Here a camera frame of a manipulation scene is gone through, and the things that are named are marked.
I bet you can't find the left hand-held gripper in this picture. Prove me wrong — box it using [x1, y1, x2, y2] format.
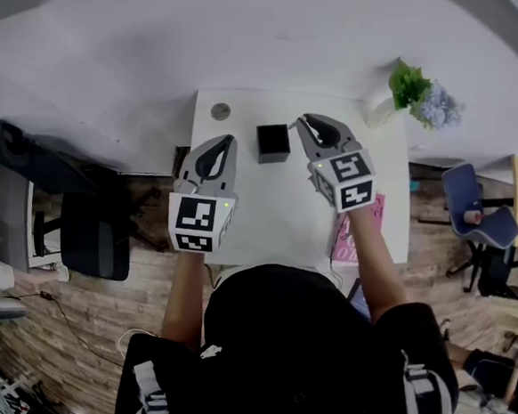
[160, 134, 247, 257]

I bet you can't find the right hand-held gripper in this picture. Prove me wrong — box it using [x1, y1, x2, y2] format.
[295, 108, 380, 218]

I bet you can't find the black square pen holder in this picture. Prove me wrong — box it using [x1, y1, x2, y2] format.
[255, 123, 293, 165]

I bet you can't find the person's right forearm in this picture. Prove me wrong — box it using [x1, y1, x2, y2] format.
[345, 205, 411, 327]

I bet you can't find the person's left forearm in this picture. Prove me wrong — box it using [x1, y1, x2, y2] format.
[155, 248, 214, 355]

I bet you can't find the round grey desk grommet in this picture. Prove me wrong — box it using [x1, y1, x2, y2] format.
[209, 101, 232, 122]

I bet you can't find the green plant in white pot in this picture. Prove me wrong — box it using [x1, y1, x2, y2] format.
[360, 55, 436, 130]

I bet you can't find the pink booklet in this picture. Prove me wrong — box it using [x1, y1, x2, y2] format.
[326, 192, 392, 269]

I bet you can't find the pale blue flower bunch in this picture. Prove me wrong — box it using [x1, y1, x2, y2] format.
[414, 77, 467, 133]

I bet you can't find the black office chair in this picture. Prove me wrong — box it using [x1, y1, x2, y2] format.
[0, 108, 146, 292]

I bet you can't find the blue notebook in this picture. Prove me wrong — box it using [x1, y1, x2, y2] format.
[345, 276, 374, 328]

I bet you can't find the blue office chair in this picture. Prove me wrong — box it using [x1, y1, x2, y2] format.
[436, 159, 518, 296]

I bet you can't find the black cap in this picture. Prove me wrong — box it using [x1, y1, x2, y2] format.
[198, 253, 413, 414]

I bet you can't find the grey cabinet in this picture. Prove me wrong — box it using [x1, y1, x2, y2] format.
[0, 159, 41, 276]

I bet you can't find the white floor cable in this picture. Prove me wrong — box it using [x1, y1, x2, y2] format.
[115, 327, 158, 357]

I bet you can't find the black floor cable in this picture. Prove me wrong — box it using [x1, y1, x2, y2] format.
[4, 282, 125, 377]

